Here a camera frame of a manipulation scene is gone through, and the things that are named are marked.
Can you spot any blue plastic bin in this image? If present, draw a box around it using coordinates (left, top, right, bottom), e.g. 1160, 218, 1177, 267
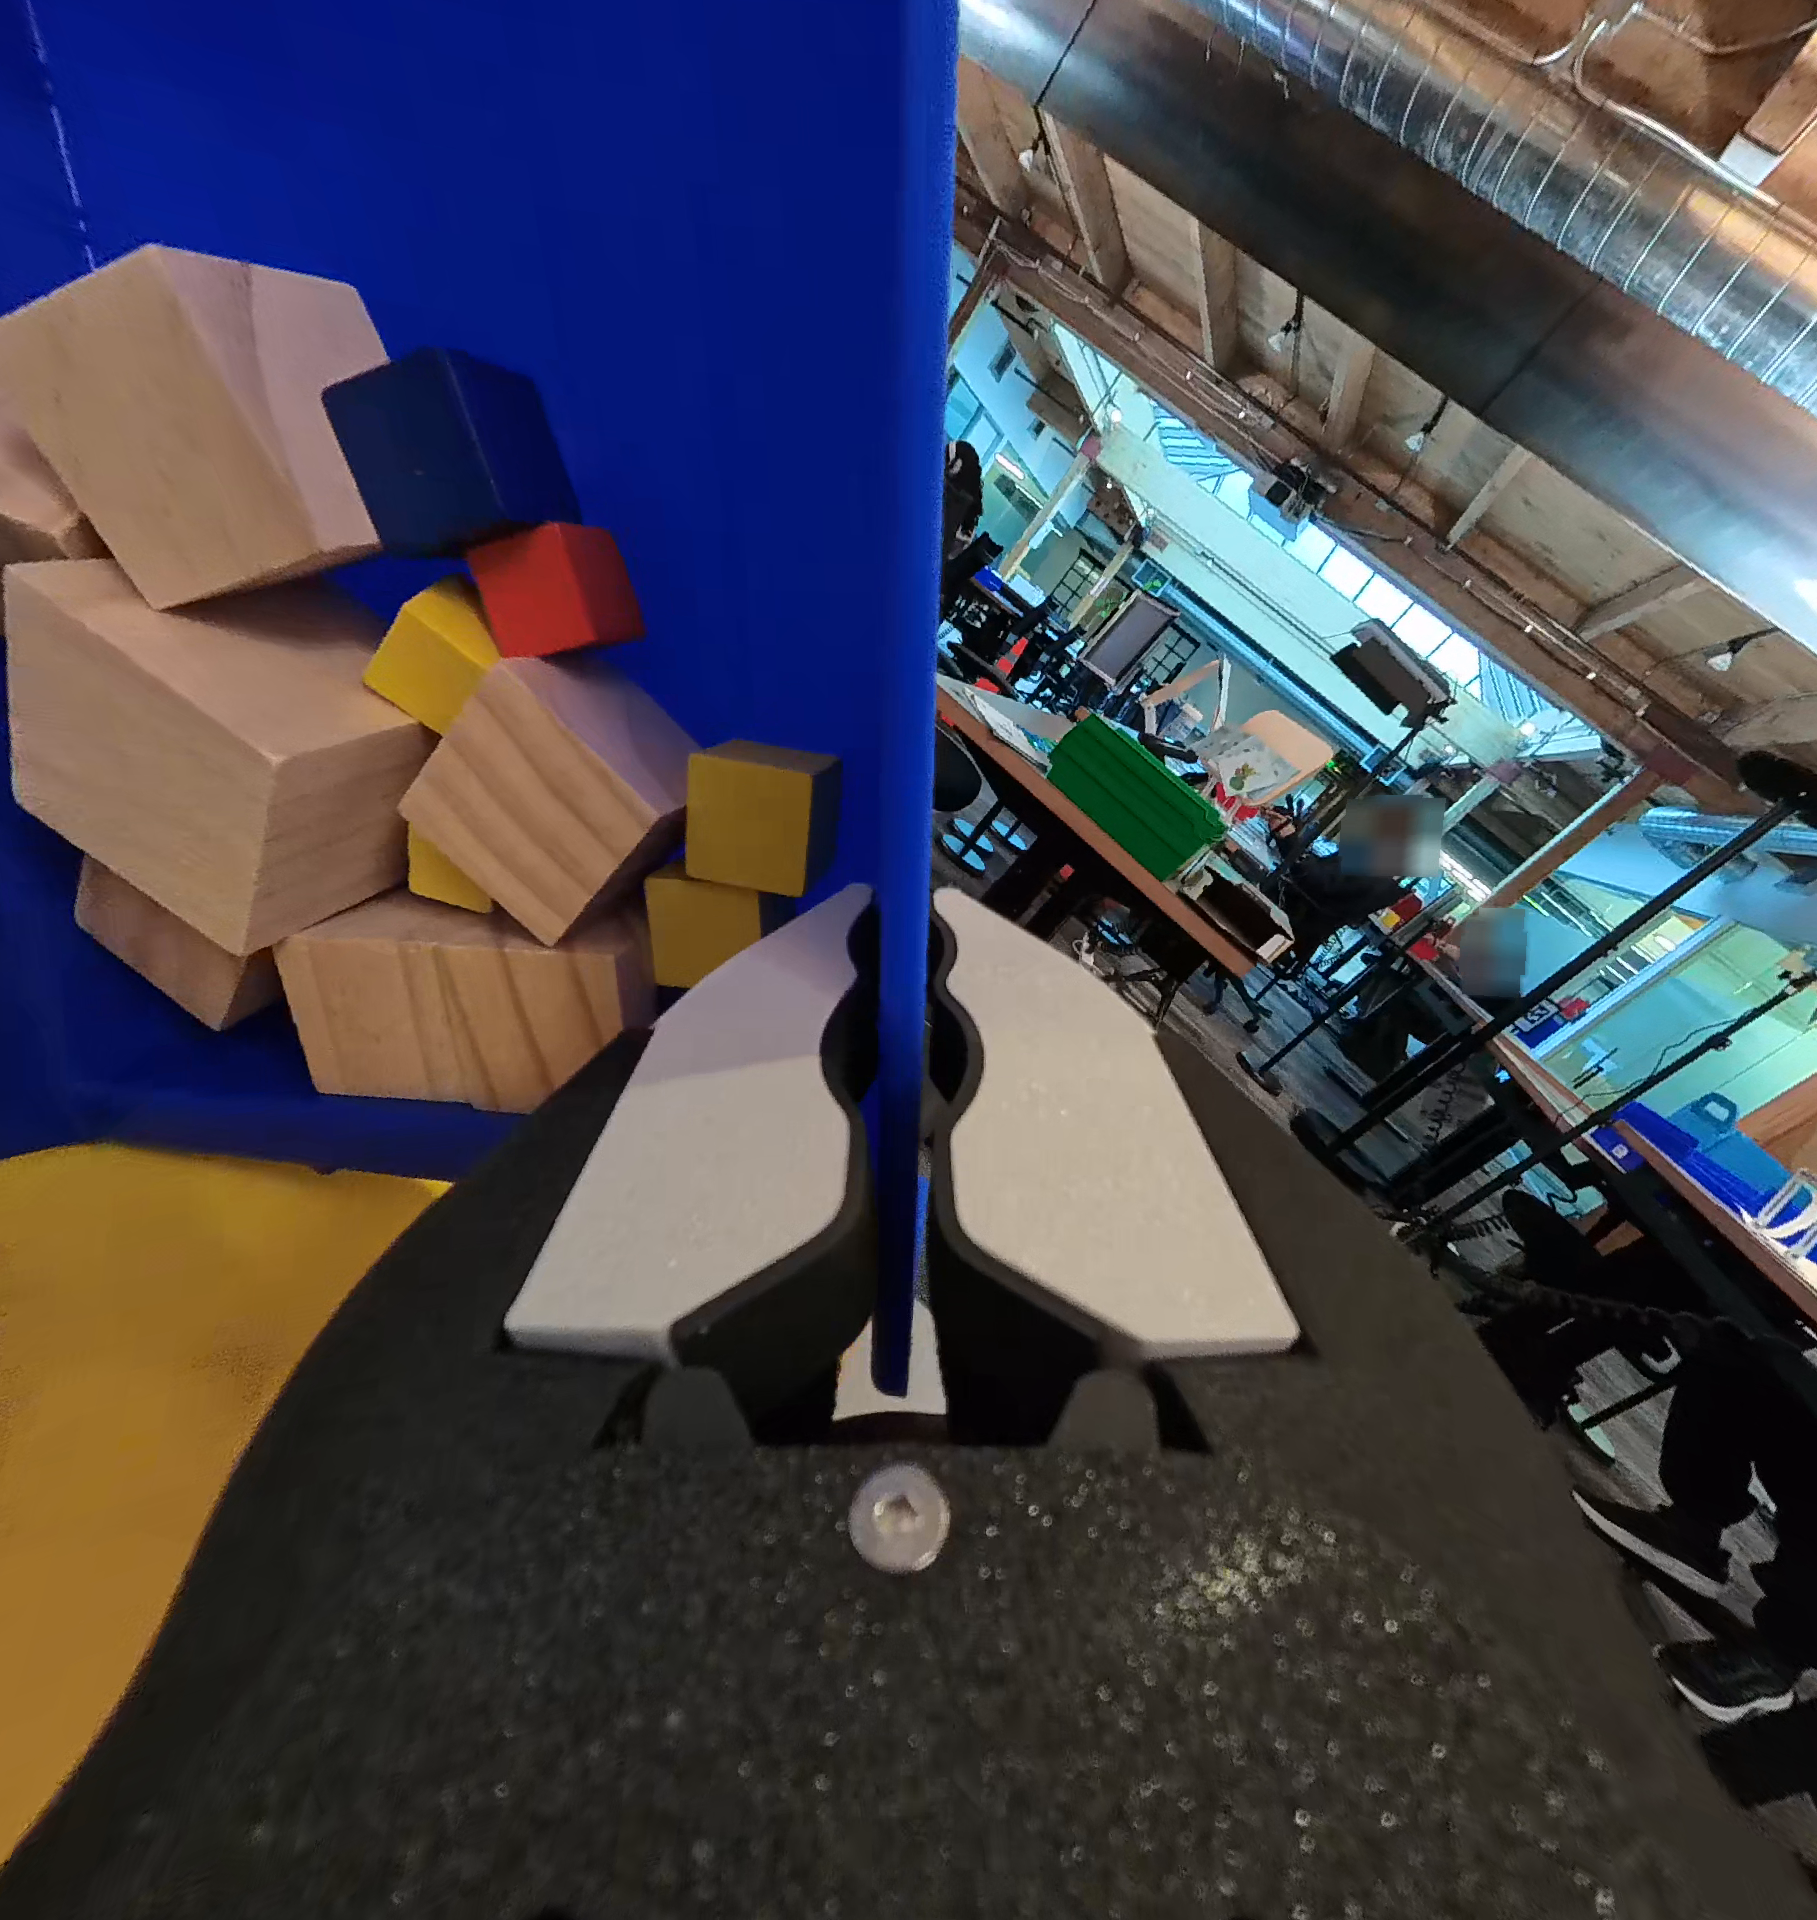
0, 0, 963, 1398

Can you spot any wooden office desk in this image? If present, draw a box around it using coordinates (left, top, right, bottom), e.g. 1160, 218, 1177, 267
1494, 1033, 1817, 1369
933, 683, 1304, 979

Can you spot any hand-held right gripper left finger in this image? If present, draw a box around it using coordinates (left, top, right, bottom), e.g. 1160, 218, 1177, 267
499, 883, 883, 1368

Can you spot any black light panel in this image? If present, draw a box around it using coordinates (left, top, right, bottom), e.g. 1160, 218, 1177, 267
1327, 619, 1458, 722

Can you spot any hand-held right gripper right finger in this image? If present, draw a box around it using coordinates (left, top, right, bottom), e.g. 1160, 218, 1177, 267
925, 888, 1305, 1369

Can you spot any silver ventilation duct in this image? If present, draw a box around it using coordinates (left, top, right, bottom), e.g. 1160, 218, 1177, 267
967, 0, 1817, 499

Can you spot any stack of green bins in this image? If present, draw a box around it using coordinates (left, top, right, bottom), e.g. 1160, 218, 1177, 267
1045, 712, 1232, 883

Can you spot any yellow plastic bin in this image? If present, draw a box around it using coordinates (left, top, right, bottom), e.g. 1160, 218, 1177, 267
0, 1143, 464, 1920

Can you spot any pile of wooden cubes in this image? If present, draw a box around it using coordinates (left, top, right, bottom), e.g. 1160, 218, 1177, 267
0, 244, 845, 1114

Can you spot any row of blue bins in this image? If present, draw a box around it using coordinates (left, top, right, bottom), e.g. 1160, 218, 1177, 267
1591, 1100, 1804, 1205

